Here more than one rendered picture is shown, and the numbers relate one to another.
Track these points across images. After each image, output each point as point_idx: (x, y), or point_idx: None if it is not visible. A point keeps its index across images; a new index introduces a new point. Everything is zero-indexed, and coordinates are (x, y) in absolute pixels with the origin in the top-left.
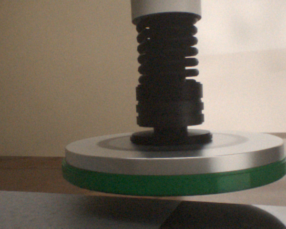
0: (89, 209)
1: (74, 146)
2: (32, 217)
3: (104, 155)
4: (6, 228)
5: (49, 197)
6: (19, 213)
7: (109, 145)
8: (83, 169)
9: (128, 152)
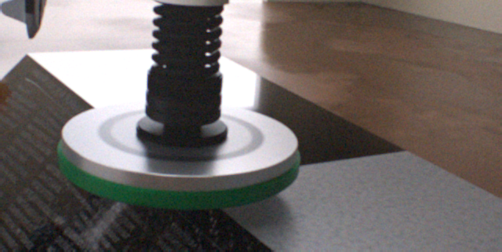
0: (270, 206)
1: (277, 156)
2: (323, 219)
3: (285, 131)
4: (349, 216)
5: (283, 242)
6: (331, 229)
7: (250, 144)
8: None
9: (266, 127)
